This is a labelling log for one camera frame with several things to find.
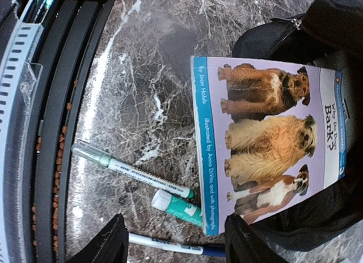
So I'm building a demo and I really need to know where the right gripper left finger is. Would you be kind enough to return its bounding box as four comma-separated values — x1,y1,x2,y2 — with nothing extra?
67,213,128,263

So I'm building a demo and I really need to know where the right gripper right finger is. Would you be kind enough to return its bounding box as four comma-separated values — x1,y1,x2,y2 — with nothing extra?
224,214,287,263

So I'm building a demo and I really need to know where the dog picture book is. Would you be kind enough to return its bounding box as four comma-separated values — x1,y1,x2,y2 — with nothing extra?
190,56,347,236

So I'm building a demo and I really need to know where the white cable duct strip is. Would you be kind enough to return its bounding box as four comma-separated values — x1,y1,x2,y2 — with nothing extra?
1,22,43,262

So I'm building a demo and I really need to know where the blue cap white marker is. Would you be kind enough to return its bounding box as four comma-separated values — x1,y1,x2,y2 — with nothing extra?
129,233,226,257

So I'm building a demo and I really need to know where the black student backpack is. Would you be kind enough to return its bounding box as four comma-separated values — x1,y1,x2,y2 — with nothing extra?
223,0,363,263

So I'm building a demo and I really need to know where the white clear pen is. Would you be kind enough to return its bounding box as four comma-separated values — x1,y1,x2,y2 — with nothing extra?
71,141,195,198

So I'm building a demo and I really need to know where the black front rail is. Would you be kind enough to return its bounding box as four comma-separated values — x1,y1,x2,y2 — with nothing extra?
23,0,115,262

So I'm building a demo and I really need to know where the white glue stick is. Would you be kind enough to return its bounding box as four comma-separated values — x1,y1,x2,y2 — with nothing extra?
151,190,203,227

